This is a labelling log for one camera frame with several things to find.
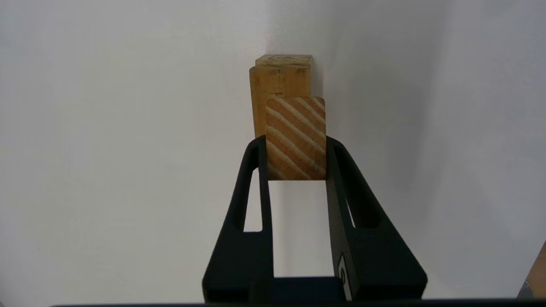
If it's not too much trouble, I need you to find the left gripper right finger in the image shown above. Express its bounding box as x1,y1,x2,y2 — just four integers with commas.
325,136,428,301

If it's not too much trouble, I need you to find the triangular wooden building block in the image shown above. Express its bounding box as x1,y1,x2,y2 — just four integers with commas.
265,96,328,181

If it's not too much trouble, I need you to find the rectangular wooden building block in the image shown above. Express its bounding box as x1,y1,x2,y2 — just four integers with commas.
249,65,313,139

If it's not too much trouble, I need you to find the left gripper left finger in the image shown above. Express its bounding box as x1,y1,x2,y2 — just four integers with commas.
202,135,274,304

